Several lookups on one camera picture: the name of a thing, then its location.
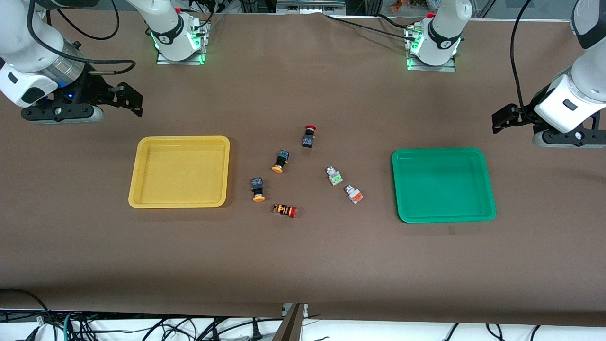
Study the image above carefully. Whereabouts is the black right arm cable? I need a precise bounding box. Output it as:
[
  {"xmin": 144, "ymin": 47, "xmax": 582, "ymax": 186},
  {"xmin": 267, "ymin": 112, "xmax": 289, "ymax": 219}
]
[{"xmin": 26, "ymin": 0, "xmax": 138, "ymax": 76}]

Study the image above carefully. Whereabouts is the black floor cable loop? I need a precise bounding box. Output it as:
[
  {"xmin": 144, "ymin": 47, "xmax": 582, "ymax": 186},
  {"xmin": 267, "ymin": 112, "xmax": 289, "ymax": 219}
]
[{"xmin": 0, "ymin": 288, "xmax": 50, "ymax": 332}]

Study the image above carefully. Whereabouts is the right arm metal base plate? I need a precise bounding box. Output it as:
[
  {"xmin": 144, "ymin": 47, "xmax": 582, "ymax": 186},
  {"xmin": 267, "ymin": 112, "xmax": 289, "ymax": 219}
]
[{"xmin": 156, "ymin": 18, "xmax": 210, "ymax": 66}]

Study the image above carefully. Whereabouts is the grey aluminium frame bar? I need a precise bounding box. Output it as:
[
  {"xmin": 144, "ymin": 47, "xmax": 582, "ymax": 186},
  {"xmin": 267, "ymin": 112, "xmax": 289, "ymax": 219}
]
[{"xmin": 277, "ymin": 0, "xmax": 347, "ymax": 13}]

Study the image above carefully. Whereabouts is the black cable across table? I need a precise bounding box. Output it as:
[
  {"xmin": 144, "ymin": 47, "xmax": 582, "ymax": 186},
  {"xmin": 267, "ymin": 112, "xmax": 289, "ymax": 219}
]
[{"xmin": 323, "ymin": 13, "xmax": 417, "ymax": 36}]

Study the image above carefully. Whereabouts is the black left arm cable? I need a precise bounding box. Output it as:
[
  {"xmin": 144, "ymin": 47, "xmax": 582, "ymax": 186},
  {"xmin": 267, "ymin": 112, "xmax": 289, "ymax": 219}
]
[{"xmin": 510, "ymin": 0, "xmax": 535, "ymax": 112}]

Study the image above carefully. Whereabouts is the brown table cover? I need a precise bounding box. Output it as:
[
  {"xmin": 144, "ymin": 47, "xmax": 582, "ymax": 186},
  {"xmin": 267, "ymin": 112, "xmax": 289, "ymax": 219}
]
[{"xmin": 0, "ymin": 12, "xmax": 606, "ymax": 327}]

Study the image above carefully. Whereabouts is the green plastic tray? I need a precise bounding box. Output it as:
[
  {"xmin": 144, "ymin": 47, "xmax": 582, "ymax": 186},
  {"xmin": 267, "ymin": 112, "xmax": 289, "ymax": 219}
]
[{"xmin": 392, "ymin": 148, "xmax": 497, "ymax": 223}]

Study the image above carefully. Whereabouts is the yellow plastic tray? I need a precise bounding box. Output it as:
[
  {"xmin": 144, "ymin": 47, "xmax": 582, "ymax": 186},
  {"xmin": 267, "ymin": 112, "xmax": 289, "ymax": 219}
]
[{"xmin": 128, "ymin": 136, "xmax": 231, "ymax": 209}]

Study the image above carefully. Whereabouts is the white metal bracket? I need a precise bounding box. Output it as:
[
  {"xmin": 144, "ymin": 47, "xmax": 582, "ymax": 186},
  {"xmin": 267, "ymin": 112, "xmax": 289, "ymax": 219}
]
[{"xmin": 282, "ymin": 303, "xmax": 309, "ymax": 319}]

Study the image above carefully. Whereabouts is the wooden post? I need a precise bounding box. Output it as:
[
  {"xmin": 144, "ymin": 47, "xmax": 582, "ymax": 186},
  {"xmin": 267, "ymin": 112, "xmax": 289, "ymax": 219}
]
[{"xmin": 272, "ymin": 303, "xmax": 306, "ymax": 341}]

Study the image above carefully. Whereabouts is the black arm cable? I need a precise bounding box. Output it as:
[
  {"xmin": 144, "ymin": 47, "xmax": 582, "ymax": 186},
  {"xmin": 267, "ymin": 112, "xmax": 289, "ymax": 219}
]
[
  {"xmin": 510, "ymin": 0, "xmax": 535, "ymax": 112},
  {"xmin": 26, "ymin": 0, "xmax": 138, "ymax": 76}
]

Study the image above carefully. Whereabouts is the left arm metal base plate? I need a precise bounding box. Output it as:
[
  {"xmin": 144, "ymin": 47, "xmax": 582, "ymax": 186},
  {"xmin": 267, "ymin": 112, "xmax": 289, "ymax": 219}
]
[{"xmin": 405, "ymin": 25, "xmax": 457, "ymax": 72}]

